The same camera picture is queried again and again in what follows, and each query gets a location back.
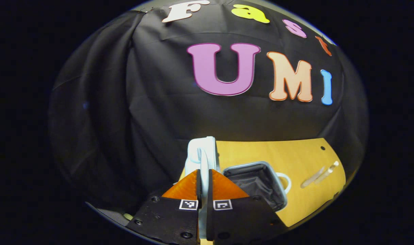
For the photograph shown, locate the white pump bottle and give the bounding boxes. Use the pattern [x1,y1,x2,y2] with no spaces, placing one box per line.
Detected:
[314,161,340,184]

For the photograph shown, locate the white suitcase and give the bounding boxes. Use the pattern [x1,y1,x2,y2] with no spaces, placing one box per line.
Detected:
[184,136,292,239]

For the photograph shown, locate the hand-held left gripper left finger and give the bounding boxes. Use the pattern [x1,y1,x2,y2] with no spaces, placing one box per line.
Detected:
[127,169,203,245]

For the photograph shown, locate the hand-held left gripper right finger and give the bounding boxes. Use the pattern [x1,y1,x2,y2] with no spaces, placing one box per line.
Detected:
[207,169,289,245]

